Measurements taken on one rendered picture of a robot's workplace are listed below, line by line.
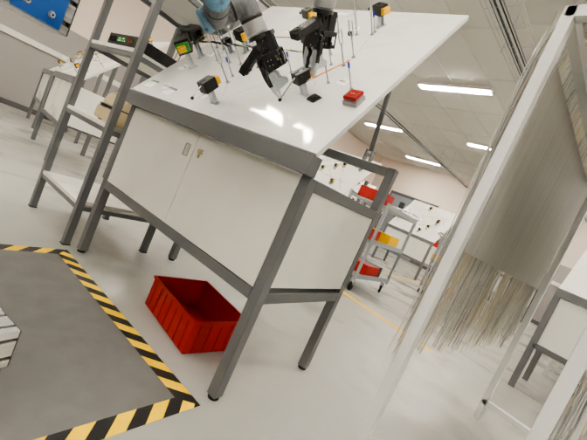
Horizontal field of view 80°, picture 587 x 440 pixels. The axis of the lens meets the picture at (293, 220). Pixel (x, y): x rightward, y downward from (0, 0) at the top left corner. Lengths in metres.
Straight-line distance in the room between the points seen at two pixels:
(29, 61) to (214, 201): 7.39
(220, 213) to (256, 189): 0.18
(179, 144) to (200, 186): 0.25
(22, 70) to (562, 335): 8.70
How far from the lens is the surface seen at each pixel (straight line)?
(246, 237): 1.20
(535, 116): 1.22
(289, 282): 1.25
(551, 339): 3.50
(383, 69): 1.47
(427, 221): 8.37
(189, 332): 1.46
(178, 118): 1.58
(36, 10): 0.94
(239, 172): 1.29
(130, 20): 8.91
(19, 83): 8.54
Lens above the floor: 0.75
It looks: 5 degrees down
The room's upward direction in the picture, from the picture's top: 24 degrees clockwise
